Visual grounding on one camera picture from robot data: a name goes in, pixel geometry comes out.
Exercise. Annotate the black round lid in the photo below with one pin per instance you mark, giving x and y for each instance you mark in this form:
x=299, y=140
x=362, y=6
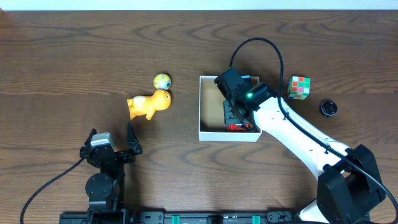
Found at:
x=328, y=108

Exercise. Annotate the yellow grey ball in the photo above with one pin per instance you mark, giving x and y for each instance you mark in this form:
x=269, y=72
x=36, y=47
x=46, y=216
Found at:
x=162, y=82

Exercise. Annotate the colourful puzzle cube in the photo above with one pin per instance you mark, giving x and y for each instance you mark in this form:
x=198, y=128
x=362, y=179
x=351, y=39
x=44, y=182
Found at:
x=299, y=88

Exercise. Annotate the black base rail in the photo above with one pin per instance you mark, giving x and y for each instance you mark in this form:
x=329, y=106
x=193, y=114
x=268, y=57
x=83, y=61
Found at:
x=124, y=216

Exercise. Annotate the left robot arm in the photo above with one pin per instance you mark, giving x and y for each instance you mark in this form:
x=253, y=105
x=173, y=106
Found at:
x=106, y=188

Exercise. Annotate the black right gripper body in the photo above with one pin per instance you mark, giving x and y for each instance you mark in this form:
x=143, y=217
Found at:
x=231, y=115

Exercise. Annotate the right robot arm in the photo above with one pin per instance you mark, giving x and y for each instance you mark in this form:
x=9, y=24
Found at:
x=349, y=182

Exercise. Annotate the white cardboard box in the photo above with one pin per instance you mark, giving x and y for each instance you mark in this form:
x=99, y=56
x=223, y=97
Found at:
x=211, y=126

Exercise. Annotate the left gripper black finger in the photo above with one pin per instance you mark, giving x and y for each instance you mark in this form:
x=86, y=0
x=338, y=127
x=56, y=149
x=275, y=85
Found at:
x=88, y=140
x=132, y=141

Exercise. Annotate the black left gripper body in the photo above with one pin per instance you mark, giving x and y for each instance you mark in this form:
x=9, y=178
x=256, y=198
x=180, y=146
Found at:
x=116, y=156

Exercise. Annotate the red grey toy truck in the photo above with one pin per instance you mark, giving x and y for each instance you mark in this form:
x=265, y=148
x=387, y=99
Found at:
x=241, y=128

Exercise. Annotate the orange dinosaur toy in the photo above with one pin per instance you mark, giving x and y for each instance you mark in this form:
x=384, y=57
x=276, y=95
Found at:
x=148, y=105

